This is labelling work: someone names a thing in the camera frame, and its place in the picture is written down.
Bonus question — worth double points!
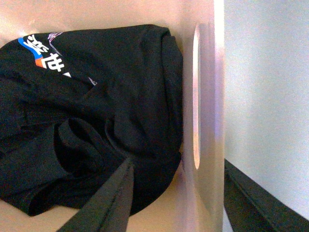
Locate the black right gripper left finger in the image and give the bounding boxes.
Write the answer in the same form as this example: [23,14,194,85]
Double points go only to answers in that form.
[58,159,134,232]

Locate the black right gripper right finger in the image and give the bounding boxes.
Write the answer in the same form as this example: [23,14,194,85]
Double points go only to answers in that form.
[224,160,309,232]

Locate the beige plastic laundry hamper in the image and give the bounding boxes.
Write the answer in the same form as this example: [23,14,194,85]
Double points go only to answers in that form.
[0,0,224,232]

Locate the black printed t-shirt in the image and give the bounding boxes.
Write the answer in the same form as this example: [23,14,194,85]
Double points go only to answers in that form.
[0,25,183,216]

